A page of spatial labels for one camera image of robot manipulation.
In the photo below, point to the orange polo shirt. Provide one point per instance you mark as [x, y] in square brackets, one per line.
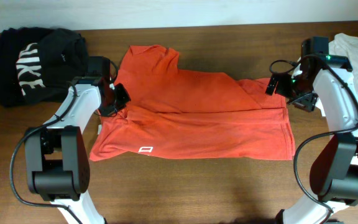
[185, 114]

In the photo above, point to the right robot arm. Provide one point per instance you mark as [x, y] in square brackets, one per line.
[309, 209]

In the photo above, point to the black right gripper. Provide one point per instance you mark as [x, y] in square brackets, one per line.
[306, 102]

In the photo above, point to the black folded shirt white lettering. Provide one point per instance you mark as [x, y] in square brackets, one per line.
[37, 63]

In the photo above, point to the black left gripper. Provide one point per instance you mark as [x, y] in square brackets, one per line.
[123, 99]

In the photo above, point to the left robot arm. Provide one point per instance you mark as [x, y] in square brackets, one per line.
[57, 164]

